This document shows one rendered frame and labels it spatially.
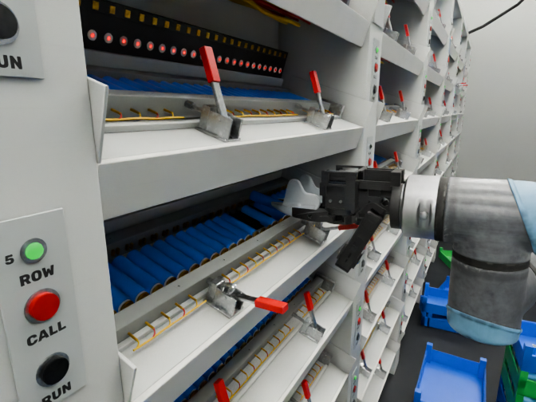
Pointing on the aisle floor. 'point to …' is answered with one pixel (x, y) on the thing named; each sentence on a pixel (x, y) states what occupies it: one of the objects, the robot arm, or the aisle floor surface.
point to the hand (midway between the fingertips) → (281, 206)
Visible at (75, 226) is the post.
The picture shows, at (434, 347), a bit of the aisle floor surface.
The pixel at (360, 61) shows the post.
